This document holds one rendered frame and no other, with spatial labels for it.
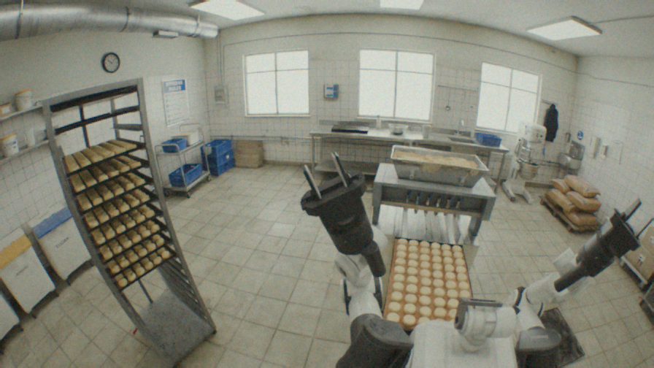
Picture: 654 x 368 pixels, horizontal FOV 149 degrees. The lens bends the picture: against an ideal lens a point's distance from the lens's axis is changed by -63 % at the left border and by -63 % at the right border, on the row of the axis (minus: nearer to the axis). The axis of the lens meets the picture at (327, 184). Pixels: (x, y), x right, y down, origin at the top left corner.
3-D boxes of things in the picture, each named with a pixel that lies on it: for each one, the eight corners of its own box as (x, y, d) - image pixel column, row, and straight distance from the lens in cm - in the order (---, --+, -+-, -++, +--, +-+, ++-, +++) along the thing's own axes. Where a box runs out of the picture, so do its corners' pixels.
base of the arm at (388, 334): (379, 367, 72) (382, 396, 64) (336, 351, 69) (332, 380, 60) (410, 326, 66) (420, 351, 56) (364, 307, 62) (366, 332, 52)
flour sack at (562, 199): (545, 194, 506) (548, 185, 502) (560, 196, 536) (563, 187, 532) (568, 215, 462) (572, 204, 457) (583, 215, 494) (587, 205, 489)
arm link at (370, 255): (357, 204, 57) (368, 235, 65) (322, 235, 54) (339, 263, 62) (394, 225, 50) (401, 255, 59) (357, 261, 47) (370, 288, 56)
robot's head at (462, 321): (495, 342, 55) (506, 304, 53) (456, 340, 52) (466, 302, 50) (485, 331, 61) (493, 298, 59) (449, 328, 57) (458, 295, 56)
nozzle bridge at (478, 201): (376, 207, 183) (379, 163, 169) (471, 219, 192) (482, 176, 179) (368, 231, 155) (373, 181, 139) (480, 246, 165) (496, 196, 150)
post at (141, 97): (217, 327, 203) (143, 77, 126) (214, 330, 203) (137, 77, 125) (214, 326, 205) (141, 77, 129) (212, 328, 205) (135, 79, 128)
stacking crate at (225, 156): (219, 156, 568) (217, 147, 563) (233, 157, 545) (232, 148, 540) (202, 166, 524) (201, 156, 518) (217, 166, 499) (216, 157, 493)
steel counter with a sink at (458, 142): (309, 182, 434) (308, 112, 401) (319, 168, 496) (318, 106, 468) (497, 198, 478) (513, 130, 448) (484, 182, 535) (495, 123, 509)
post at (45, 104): (174, 365, 198) (47, 98, 118) (171, 367, 199) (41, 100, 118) (172, 362, 200) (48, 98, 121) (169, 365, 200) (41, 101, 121)
